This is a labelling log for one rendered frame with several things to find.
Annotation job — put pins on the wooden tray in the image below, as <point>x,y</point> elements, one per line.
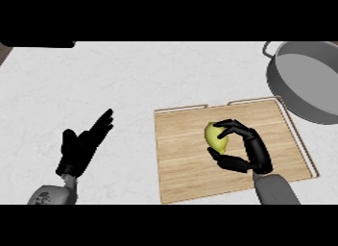
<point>234,150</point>

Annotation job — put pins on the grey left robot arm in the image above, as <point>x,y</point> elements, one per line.
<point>54,193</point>

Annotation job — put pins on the black flat object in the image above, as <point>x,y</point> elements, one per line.
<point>38,44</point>

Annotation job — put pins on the grey metal pot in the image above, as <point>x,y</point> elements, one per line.
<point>309,81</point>

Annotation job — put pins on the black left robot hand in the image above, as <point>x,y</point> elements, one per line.
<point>82,147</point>

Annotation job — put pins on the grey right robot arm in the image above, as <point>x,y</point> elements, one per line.
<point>275,189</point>

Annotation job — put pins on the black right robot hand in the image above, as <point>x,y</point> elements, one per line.
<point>257,150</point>

